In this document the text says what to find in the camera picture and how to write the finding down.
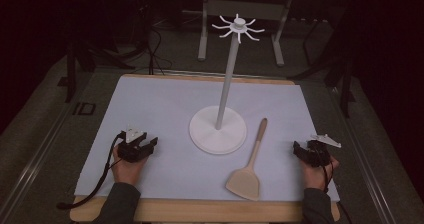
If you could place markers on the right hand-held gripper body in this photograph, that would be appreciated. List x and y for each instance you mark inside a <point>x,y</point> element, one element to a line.
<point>320,150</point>

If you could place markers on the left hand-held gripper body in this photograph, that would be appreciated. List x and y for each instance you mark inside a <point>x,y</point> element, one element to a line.
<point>132,144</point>

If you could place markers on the wooden spatula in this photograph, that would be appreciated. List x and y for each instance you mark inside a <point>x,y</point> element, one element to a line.
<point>248,170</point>

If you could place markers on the white hook stand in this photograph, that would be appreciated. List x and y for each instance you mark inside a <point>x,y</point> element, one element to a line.
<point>223,130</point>

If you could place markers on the person's right hand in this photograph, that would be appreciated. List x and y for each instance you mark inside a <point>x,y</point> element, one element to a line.
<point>316,175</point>

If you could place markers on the person's left hand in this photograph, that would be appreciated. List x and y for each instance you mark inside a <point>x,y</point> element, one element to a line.
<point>128,170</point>

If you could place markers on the white paper sheet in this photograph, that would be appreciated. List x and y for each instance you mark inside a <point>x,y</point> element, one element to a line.
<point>173,117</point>

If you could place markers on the black tripod stand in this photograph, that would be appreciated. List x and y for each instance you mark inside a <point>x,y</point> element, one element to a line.
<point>336,70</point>
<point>86,54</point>

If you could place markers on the white mat board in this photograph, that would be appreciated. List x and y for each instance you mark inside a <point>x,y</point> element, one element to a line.
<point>200,210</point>

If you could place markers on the grey metal table frame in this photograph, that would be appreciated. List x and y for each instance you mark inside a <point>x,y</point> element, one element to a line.
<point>243,14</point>

